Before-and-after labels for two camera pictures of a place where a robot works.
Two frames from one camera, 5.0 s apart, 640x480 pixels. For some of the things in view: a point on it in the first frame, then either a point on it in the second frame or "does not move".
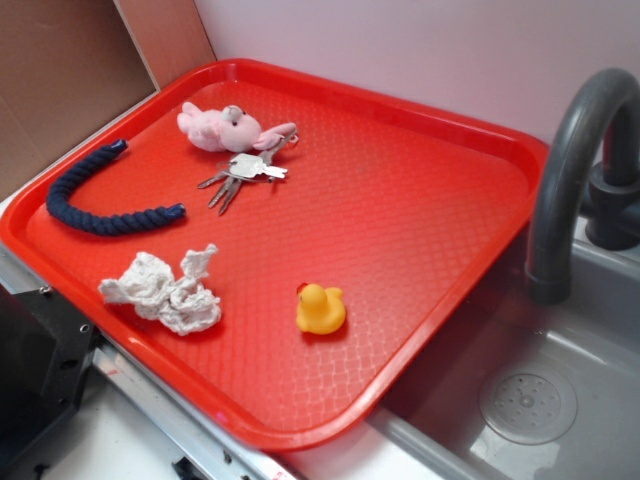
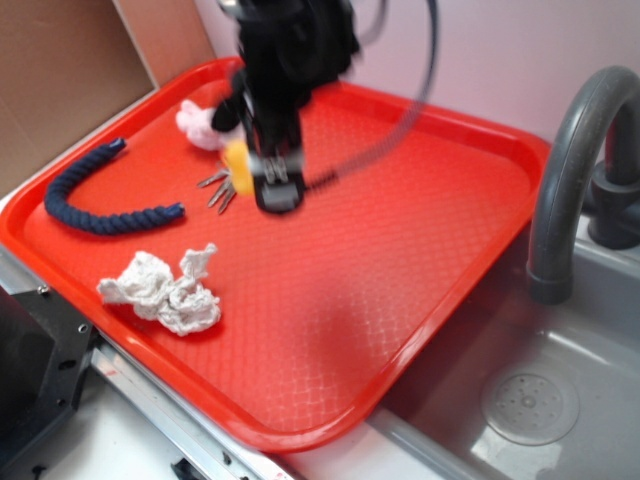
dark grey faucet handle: (614, 191) does not move
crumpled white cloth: (159, 294) does not move
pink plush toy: (230, 129) does not move
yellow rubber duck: (320, 310) to (238, 157)
